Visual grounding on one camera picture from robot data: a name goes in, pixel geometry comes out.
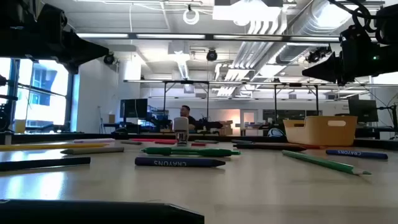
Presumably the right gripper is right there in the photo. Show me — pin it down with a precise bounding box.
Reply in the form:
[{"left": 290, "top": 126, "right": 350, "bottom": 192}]
[{"left": 302, "top": 24, "right": 398, "bottom": 87}]

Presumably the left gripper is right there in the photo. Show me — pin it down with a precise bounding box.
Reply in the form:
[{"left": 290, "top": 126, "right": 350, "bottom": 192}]
[{"left": 37, "top": 3, "right": 109, "bottom": 75}]

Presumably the orange red pencil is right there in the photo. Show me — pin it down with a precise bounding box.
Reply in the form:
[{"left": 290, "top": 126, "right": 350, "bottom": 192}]
[{"left": 276, "top": 142, "right": 326, "bottom": 150}]

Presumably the blue crayon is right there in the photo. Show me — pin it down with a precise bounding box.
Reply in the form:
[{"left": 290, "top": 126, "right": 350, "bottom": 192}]
[
  {"left": 325, "top": 149, "right": 389, "bottom": 161},
  {"left": 134, "top": 156, "right": 227, "bottom": 169}
]

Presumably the green pencil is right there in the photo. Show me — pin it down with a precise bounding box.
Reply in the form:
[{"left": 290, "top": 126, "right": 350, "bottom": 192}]
[{"left": 281, "top": 149, "right": 373, "bottom": 176}]

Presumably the yellow pencil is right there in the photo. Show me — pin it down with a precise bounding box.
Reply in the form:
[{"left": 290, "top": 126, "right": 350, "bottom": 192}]
[{"left": 0, "top": 142, "right": 109, "bottom": 152}]

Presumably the black pen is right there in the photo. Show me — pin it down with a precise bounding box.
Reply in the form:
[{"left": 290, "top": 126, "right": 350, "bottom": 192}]
[{"left": 232, "top": 142, "right": 308, "bottom": 152}]

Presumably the long pink red pencil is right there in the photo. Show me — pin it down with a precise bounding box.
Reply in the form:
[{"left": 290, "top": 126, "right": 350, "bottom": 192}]
[{"left": 129, "top": 138, "right": 178, "bottom": 143}]

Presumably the dark blue pencil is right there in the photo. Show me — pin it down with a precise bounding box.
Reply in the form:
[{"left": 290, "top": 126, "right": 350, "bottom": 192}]
[{"left": 0, "top": 156, "right": 91, "bottom": 172}]

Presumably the green pen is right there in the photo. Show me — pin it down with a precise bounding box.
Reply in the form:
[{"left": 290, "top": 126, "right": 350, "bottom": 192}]
[{"left": 141, "top": 147, "right": 242, "bottom": 157}]

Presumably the black monitor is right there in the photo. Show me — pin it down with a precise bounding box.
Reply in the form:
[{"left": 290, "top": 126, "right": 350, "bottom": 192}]
[
  {"left": 119, "top": 98, "right": 149, "bottom": 119},
  {"left": 348, "top": 99, "right": 379, "bottom": 123}
]

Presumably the window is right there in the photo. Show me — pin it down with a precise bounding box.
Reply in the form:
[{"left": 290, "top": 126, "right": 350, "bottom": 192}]
[{"left": 0, "top": 57, "right": 74, "bottom": 134}]

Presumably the yellow plastic bin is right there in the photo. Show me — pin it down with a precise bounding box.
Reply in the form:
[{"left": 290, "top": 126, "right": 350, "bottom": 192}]
[{"left": 282, "top": 115, "right": 358, "bottom": 147}]

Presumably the long ceiling light bar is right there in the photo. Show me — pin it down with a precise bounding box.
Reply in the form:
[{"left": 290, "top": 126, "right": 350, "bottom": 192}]
[{"left": 76, "top": 32, "right": 341, "bottom": 42}]

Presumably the person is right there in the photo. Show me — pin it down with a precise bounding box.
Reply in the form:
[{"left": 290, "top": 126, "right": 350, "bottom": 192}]
[{"left": 179, "top": 105, "right": 197, "bottom": 131}]

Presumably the brown cardboard box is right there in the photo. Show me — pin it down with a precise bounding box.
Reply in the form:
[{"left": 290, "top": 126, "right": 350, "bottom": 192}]
[{"left": 218, "top": 119, "right": 234, "bottom": 136}]

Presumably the silver ventilation duct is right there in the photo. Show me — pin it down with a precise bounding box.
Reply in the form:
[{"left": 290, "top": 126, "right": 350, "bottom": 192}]
[{"left": 275, "top": 0, "right": 354, "bottom": 65}]

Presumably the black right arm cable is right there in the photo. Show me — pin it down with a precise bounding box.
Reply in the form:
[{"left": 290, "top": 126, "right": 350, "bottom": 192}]
[{"left": 328, "top": 0, "right": 386, "bottom": 34}]

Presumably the black metal rig frame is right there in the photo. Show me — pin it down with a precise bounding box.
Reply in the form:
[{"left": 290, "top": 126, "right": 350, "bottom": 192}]
[
  {"left": 161, "top": 80, "right": 211, "bottom": 122},
  {"left": 272, "top": 82, "right": 320, "bottom": 118}
]

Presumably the black table frame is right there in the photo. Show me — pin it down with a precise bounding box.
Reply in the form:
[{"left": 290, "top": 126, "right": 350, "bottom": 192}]
[{"left": 0, "top": 132, "right": 398, "bottom": 151}]

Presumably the white cable coil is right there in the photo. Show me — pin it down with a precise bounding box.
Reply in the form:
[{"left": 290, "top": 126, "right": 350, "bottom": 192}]
[{"left": 182, "top": 4, "right": 200, "bottom": 26}]

